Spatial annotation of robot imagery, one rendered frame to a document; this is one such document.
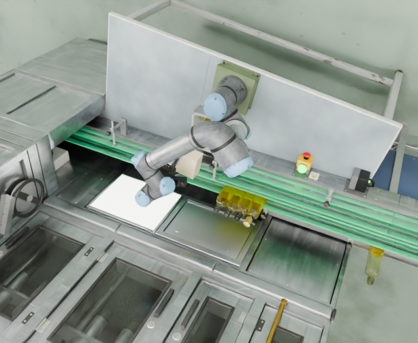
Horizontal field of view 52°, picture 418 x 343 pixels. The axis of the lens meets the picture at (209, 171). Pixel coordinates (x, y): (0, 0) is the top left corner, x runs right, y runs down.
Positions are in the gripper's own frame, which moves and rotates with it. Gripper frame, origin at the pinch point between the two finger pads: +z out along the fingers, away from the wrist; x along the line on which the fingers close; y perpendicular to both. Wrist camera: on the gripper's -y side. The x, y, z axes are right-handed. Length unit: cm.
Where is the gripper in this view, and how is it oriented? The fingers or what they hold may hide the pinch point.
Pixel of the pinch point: (182, 161)
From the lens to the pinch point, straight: 215.2
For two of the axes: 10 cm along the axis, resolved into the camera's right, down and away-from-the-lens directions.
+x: -1.8, 7.4, 6.5
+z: 4.2, -5.4, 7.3
